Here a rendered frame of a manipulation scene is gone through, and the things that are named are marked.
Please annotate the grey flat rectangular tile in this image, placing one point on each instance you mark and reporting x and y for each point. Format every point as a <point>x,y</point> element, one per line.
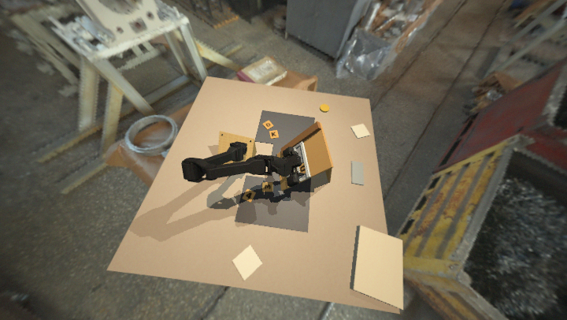
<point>357,173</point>

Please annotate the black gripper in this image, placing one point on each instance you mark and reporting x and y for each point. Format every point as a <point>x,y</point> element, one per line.
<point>293,179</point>

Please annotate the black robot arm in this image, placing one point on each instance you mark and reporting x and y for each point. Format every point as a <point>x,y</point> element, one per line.
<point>194,169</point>

